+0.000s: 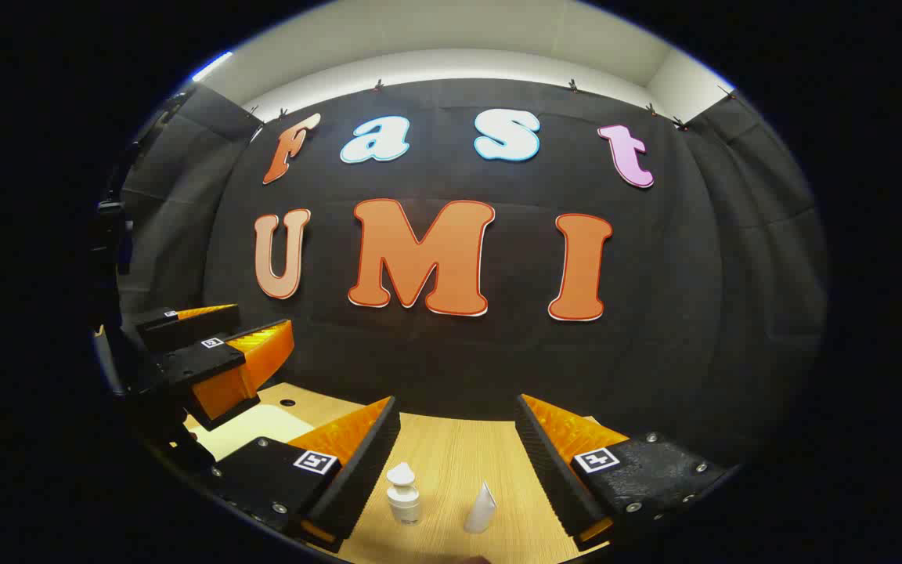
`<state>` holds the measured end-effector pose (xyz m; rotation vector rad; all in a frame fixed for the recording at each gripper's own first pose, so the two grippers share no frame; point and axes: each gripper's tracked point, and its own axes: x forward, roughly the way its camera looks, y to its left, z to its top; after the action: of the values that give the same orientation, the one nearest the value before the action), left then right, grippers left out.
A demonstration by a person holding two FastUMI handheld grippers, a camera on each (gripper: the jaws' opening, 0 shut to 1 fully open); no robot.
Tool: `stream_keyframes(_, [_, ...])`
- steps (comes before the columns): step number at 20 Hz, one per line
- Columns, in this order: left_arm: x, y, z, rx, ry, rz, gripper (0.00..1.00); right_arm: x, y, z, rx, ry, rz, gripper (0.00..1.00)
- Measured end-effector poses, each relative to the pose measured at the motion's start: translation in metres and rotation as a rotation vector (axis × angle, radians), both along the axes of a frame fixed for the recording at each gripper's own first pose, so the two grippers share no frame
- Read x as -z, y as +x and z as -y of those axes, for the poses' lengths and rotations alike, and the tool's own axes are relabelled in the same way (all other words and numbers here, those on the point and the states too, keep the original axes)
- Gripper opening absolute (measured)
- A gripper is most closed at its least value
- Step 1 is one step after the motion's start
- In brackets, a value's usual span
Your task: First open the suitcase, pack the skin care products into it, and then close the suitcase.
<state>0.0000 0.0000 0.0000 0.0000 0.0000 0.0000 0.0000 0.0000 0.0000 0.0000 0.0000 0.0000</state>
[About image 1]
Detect pale yellow suitcase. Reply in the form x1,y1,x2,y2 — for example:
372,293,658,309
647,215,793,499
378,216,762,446
193,403,316,463

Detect white squeeze tube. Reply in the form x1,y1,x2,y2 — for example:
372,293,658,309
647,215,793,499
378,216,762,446
464,482,496,535

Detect black backdrop cloth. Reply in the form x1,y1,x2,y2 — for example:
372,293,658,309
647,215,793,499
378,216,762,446
118,78,828,463

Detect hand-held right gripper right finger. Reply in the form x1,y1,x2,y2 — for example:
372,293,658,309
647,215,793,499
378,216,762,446
515,394,734,549

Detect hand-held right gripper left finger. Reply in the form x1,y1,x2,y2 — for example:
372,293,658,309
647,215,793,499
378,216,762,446
212,396,402,553

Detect white pump bottle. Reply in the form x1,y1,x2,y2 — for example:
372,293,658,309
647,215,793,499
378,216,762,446
386,462,423,526

